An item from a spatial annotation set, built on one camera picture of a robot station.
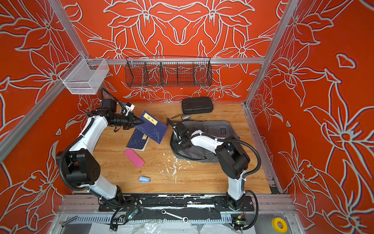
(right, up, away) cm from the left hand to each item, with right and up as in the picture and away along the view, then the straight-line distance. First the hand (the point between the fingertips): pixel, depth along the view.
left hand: (142, 121), depth 80 cm
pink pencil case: (-8, -23, +10) cm, 26 cm away
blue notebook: (-7, -14, +15) cm, 21 cm away
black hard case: (+34, +11, +31) cm, 47 cm away
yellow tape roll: (+67, -47, -13) cm, 83 cm away
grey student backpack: (+49, -6, +18) cm, 53 cm away
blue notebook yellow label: (+5, -4, +3) cm, 7 cm away
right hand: (+19, -16, +10) cm, 27 cm away
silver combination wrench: (+25, -47, -12) cm, 54 cm away
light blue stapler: (+2, -33, -1) cm, 33 cm away
